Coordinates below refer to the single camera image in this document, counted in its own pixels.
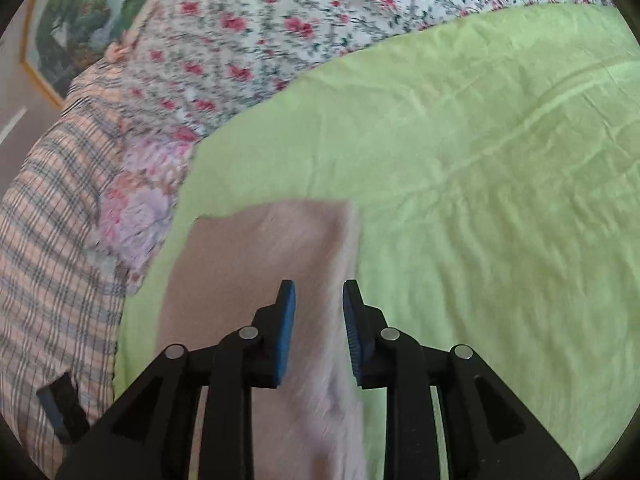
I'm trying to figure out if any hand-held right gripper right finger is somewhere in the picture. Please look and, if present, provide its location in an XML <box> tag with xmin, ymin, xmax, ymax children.
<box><xmin>342</xmin><ymin>280</ymin><xmax>581</xmax><ymax>480</ymax></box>

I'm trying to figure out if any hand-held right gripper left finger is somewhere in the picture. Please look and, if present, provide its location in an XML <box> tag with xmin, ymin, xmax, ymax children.
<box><xmin>55</xmin><ymin>280</ymin><xmax>297</xmax><ymax>480</ymax></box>

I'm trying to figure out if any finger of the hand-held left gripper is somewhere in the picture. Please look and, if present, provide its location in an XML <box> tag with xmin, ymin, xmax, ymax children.
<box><xmin>36</xmin><ymin>372</ymin><xmax>92</xmax><ymax>445</ymax></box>

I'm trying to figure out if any beige knitted sweater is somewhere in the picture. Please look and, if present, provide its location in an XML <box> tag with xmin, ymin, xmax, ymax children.
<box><xmin>155</xmin><ymin>200</ymin><xmax>372</xmax><ymax>480</ymax></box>

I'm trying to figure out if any plaid blanket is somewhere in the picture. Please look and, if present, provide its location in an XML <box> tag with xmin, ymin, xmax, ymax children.
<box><xmin>0</xmin><ymin>57</ymin><xmax>133</xmax><ymax>478</ymax></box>

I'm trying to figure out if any large-flower print pillow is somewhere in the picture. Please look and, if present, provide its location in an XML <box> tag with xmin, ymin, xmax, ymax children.
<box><xmin>92</xmin><ymin>137</ymin><xmax>203</xmax><ymax>296</ymax></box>

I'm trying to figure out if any light green bed sheet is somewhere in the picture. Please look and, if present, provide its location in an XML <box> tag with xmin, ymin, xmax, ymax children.
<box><xmin>112</xmin><ymin>2</ymin><xmax>640</xmax><ymax>480</ymax></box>

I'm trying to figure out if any small-flower print quilt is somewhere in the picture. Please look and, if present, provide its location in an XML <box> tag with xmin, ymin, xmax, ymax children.
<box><xmin>102</xmin><ymin>0</ymin><xmax>618</xmax><ymax>143</ymax></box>

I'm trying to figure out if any framed landscape painting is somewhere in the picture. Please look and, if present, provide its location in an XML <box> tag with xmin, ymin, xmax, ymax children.
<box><xmin>19</xmin><ymin>0</ymin><xmax>178</xmax><ymax>109</ymax></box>

